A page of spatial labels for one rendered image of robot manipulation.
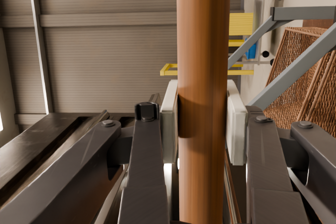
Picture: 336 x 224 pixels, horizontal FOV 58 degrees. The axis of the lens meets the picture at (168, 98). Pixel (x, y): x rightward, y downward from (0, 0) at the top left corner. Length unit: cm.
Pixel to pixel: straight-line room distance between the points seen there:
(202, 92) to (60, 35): 848
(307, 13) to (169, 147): 95
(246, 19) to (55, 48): 503
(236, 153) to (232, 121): 2
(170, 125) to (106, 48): 809
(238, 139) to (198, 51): 5
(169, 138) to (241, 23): 616
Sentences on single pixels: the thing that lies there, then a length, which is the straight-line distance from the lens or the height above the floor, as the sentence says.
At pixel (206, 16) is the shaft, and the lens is 17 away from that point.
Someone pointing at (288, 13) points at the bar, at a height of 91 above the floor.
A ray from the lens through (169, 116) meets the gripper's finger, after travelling 15.
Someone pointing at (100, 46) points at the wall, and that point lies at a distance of 828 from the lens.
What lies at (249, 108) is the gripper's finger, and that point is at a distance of 18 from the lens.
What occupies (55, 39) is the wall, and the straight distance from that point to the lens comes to 870.
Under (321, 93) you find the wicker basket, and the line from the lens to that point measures 117.
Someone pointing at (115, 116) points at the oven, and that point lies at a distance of 183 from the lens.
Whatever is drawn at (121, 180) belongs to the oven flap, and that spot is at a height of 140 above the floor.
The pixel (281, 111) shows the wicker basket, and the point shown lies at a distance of 172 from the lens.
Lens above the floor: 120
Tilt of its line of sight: 5 degrees up
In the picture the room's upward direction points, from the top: 90 degrees counter-clockwise
